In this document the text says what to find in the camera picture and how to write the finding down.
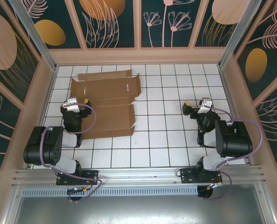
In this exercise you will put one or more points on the brown cardboard box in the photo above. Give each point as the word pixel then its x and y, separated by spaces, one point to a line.
pixel 110 93

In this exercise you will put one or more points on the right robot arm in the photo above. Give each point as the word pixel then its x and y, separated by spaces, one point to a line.
pixel 234 140

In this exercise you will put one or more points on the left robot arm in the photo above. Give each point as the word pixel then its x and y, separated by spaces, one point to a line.
pixel 66 163

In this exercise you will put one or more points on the grey metal sheet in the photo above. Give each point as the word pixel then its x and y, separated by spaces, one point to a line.
pixel 138 210

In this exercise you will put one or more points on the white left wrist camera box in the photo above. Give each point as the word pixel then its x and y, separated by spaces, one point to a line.
pixel 71 105

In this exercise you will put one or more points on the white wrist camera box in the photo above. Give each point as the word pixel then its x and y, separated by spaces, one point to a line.
pixel 71 105
pixel 204 105

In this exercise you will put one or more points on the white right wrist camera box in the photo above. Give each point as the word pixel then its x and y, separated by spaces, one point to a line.
pixel 204 105

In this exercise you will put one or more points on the aluminium side rail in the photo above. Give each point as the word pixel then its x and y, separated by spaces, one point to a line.
pixel 48 93
pixel 228 93

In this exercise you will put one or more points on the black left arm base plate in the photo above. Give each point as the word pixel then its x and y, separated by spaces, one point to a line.
pixel 92 175

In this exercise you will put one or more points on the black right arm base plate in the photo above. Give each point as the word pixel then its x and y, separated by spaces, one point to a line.
pixel 187 176

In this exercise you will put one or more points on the aluminium mounting rail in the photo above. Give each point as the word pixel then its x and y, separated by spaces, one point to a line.
pixel 138 173

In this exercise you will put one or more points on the aluminium corner post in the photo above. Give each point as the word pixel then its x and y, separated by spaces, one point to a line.
pixel 237 35
pixel 37 39

